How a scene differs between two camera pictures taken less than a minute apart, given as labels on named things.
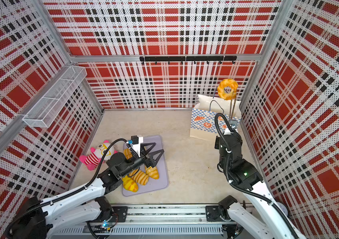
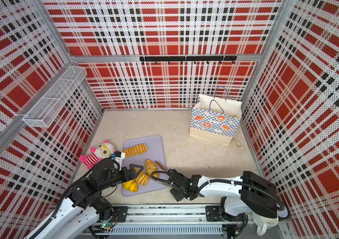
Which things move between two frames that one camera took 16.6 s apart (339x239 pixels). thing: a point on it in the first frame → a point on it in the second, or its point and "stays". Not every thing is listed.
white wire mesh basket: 47,109 stays
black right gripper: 217,144 → 177,195
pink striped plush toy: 92,160 stays
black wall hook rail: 194,59 stays
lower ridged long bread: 140,176 stays
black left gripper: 149,162 → 127,177
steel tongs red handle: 231,116 → 160,166
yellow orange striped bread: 129,183 stays
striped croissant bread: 152,172 stays
